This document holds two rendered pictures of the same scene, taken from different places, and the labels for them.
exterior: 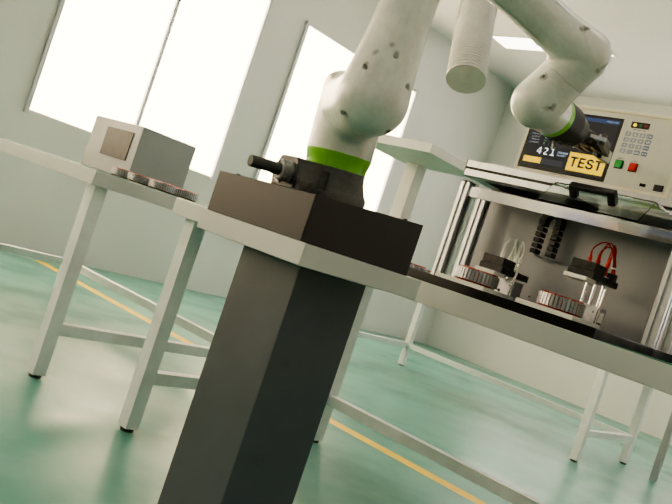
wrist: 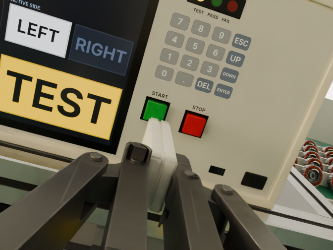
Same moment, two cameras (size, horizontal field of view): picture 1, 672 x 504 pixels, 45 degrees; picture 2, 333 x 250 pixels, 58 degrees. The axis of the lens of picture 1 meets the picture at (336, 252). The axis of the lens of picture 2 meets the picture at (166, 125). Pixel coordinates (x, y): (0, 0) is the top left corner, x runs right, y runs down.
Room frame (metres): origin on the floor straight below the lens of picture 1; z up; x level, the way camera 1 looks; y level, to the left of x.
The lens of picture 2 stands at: (1.83, -0.41, 1.25)
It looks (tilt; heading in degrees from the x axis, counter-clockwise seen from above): 16 degrees down; 309
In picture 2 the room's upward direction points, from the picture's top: 18 degrees clockwise
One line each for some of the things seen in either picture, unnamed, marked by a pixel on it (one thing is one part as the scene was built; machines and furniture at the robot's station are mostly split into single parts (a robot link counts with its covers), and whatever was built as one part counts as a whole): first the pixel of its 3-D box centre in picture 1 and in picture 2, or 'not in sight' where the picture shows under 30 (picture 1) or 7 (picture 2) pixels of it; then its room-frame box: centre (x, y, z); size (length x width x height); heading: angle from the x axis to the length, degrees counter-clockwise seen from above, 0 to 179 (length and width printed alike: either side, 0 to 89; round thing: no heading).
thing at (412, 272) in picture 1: (514, 306); not in sight; (1.99, -0.46, 0.76); 0.64 x 0.47 x 0.02; 47
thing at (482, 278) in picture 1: (477, 277); not in sight; (2.06, -0.36, 0.80); 0.11 x 0.11 x 0.04
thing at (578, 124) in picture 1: (560, 123); not in sight; (1.77, -0.38, 1.18); 0.09 x 0.06 x 0.12; 47
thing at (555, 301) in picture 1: (560, 303); not in sight; (1.89, -0.54, 0.80); 0.11 x 0.11 x 0.04
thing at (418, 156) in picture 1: (400, 208); not in sight; (3.01, -0.18, 0.98); 0.37 x 0.35 x 0.46; 47
